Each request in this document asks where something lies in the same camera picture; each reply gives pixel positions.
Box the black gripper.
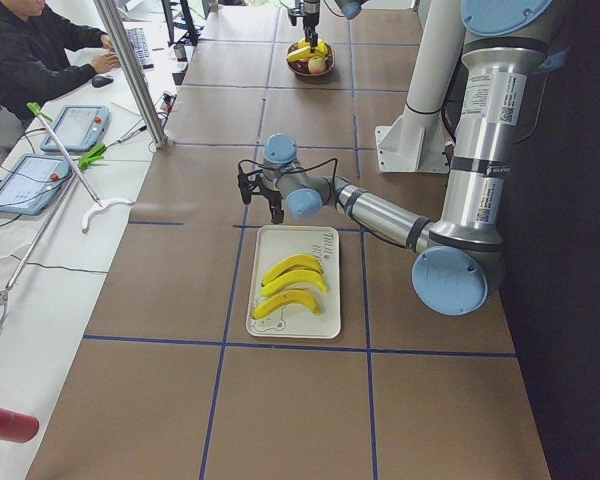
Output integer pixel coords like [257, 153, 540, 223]
[300, 0, 321, 52]
[254, 168, 284, 223]

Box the yellow banana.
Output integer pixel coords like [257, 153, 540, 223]
[261, 253, 324, 286]

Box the yellow banana moved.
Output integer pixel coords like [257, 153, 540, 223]
[261, 269, 329, 297]
[252, 289, 322, 320]

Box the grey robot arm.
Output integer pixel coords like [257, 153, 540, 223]
[238, 1, 571, 316]
[294, 0, 365, 48]

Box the yellow banana basket middle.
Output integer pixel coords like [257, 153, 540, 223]
[286, 40, 329, 63]

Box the brown wicker basket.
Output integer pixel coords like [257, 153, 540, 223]
[286, 39, 335, 78]

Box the white bear serving tray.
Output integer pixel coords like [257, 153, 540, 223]
[246, 225, 341, 339]

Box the black keyboard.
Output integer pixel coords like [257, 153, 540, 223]
[125, 27, 154, 70]

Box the long metal reacher grabber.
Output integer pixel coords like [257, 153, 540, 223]
[0, 103, 133, 335]

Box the blue teach pendant far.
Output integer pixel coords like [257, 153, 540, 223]
[51, 105, 110, 153]

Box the blue teach pendant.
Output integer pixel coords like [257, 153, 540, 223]
[51, 105, 110, 153]
[0, 154, 73, 216]

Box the black computer mouse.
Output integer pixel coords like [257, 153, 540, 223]
[91, 74, 114, 89]

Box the blue teach pendant near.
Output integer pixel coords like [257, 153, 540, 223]
[0, 154, 73, 216]

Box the person in black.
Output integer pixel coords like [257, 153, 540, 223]
[0, 0, 121, 121]

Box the red cylinder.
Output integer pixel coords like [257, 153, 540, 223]
[0, 408, 39, 443]

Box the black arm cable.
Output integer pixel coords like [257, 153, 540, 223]
[237, 157, 431, 246]

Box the aluminium frame post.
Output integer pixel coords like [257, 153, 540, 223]
[94, 0, 168, 150]

